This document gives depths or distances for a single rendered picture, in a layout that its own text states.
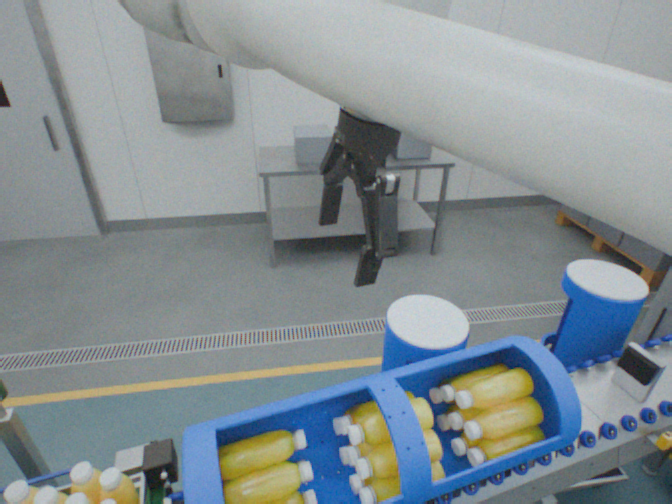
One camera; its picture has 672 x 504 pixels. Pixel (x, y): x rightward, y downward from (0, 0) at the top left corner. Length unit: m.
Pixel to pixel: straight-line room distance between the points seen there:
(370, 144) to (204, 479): 0.67
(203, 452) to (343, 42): 0.79
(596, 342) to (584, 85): 1.80
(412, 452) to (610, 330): 1.20
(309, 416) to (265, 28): 0.98
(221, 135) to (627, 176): 3.92
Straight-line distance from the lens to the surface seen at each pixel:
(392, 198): 0.46
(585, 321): 1.92
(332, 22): 0.22
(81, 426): 2.76
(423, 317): 1.46
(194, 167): 4.17
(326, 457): 1.16
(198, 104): 3.78
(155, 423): 2.60
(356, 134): 0.45
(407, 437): 0.92
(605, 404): 1.56
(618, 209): 0.20
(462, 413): 1.15
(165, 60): 3.77
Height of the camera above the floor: 1.96
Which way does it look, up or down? 30 degrees down
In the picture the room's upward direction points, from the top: straight up
